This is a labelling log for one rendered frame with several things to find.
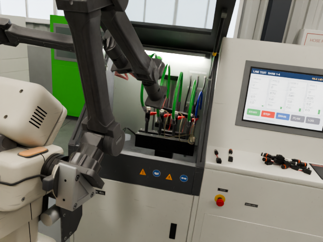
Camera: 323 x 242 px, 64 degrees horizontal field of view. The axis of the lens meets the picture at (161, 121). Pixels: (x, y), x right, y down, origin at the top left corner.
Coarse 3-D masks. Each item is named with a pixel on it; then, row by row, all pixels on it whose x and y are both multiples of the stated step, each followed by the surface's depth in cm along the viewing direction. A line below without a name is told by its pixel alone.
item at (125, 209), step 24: (96, 192) 138; (120, 192) 136; (144, 192) 133; (168, 192) 130; (96, 216) 144; (120, 216) 141; (144, 216) 138; (168, 216) 135; (96, 240) 149; (120, 240) 146; (144, 240) 143; (168, 240) 140
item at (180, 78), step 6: (180, 72) 136; (180, 78) 132; (180, 84) 149; (180, 90) 151; (174, 96) 127; (180, 96) 152; (174, 102) 127; (180, 102) 154; (174, 108) 127; (174, 120) 135
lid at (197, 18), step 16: (144, 0) 125; (160, 0) 123; (176, 0) 121; (192, 0) 119; (208, 0) 117; (224, 0) 113; (128, 16) 141; (144, 16) 139; (160, 16) 136; (176, 16) 133; (192, 16) 131; (208, 16) 129; (224, 16) 120; (144, 32) 151; (160, 32) 148; (176, 32) 145; (192, 32) 143; (208, 32) 142; (224, 32) 136; (192, 48) 160; (208, 48) 157
